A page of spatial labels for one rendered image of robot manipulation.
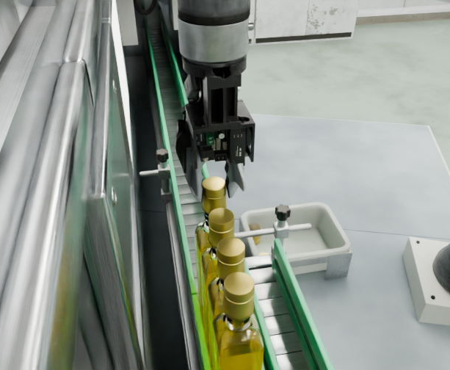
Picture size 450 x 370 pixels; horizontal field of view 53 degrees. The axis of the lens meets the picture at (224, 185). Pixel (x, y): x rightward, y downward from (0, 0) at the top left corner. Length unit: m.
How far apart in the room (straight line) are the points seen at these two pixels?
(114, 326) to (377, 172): 1.10
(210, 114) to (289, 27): 4.19
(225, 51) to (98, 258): 0.24
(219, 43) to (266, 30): 4.13
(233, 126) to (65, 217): 0.28
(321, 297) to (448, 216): 0.48
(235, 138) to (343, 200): 0.84
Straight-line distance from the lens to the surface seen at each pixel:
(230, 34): 0.47
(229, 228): 0.59
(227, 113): 0.52
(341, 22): 4.85
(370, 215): 1.28
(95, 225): 0.40
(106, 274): 0.44
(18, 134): 0.27
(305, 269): 1.04
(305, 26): 4.71
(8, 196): 0.24
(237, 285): 0.51
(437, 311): 1.05
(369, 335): 1.01
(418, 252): 1.12
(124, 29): 1.65
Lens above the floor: 1.55
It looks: 37 degrees down
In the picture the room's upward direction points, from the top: straight up
